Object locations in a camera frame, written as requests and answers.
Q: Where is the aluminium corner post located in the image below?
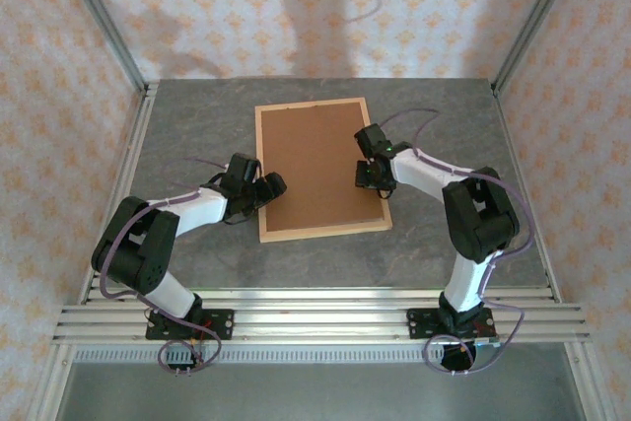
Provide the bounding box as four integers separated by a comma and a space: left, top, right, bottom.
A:
52, 0, 152, 97
491, 0, 589, 97

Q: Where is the aluminium side rail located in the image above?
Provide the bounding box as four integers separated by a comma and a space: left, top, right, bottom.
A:
78, 83, 159, 304
492, 90, 563, 304

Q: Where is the grey slotted cable duct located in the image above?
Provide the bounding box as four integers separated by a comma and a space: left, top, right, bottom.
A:
72, 345, 578, 366

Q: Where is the aluminium frame leg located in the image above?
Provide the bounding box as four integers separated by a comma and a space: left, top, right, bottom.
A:
564, 341, 610, 421
29, 341, 75, 421

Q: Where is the grey metal shelf panel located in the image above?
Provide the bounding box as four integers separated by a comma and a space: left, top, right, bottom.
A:
56, 361, 591, 421

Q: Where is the aluminium cross rail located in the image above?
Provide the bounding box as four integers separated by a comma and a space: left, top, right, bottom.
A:
51, 286, 593, 344

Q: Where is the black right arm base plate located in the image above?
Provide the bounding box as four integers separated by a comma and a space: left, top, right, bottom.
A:
406, 307, 496, 341

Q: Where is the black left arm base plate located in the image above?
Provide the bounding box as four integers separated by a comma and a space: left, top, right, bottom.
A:
145, 309, 235, 341

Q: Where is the light wooden picture frame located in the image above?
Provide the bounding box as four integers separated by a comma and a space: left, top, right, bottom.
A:
253, 97, 393, 245

